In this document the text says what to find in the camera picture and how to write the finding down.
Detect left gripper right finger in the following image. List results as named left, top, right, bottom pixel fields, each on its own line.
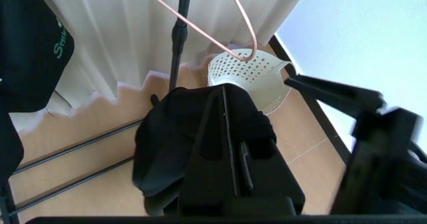
left=238, top=139, right=306, bottom=215

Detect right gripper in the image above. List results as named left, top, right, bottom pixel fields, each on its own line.
left=283, top=74, right=427, bottom=215

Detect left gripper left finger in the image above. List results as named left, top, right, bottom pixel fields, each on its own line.
left=178, top=86, right=238, bottom=217

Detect black garment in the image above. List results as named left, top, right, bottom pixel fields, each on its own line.
left=132, top=83, right=278, bottom=215

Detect pink clothes hanger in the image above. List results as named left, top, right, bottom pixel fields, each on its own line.
left=137, top=0, right=258, bottom=63

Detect black shorts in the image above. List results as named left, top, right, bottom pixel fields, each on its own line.
left=0, top=0, right=75, bottom=185

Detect white laundry basket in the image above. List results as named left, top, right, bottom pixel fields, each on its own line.
left=207, top=48, right=296, bottom=115

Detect black clothes rack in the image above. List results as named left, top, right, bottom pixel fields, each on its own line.
left=0, top=0, right=194, bottom=224

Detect beige curtain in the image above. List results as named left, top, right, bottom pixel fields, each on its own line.
left=31, top=0, right=313, bottom=110

